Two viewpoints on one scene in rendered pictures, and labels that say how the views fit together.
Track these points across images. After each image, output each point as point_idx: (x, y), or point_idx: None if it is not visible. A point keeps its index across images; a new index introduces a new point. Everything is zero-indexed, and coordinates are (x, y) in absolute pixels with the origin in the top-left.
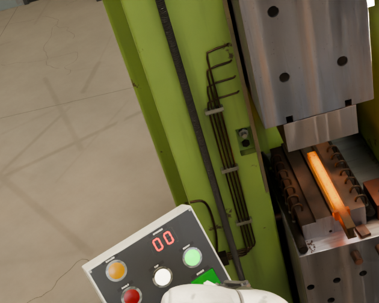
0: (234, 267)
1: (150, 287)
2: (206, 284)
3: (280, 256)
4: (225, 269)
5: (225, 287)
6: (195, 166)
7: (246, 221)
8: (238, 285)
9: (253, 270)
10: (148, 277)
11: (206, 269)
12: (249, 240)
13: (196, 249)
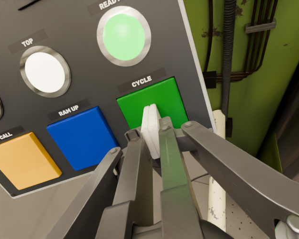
0: (220, 92)
1: (20, 91)
2: (144, 114)
3: (281, 91)
4: (205, 88)
5: (171, 163)
6: None
7: (266, 25)
8: (250, 197)
9: (240, 100)
10: (10, 67)
11: (158, 77)
12: (252, 61)
13: (137, 14)
